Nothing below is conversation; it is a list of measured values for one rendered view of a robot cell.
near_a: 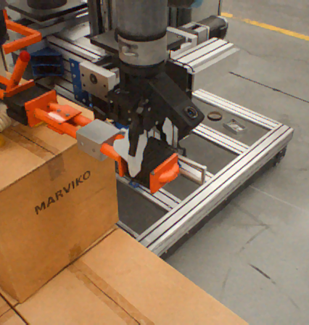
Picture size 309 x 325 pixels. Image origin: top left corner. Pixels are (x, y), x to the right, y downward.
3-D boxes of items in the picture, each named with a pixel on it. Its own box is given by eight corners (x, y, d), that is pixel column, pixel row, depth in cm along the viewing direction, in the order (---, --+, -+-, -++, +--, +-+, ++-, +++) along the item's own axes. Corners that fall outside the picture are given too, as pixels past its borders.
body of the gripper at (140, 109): (136, 104, 77) (134, 43, 70) (172, 120, 73) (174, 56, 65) (108, 121, 73) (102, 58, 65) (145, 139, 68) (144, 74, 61)
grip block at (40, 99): (5, 116, 94) (-1, 93, 91) (38, 99, 100) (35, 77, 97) (28, 129, 90) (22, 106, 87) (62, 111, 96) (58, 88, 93)
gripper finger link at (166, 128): (155, 131, 83) (143, 102, 76) (178, 142, 81) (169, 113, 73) (146, 142, 82) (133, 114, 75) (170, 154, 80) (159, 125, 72)
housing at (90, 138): (76, 149, 85) (73, 131, 82) (99, 134, 89) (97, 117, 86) (100, 162, 81) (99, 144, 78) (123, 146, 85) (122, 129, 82)
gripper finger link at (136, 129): (138, 151, 73) (149, 104, 70) (145, 154, 72) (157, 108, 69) (121, 154, 69) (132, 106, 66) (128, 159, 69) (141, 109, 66)
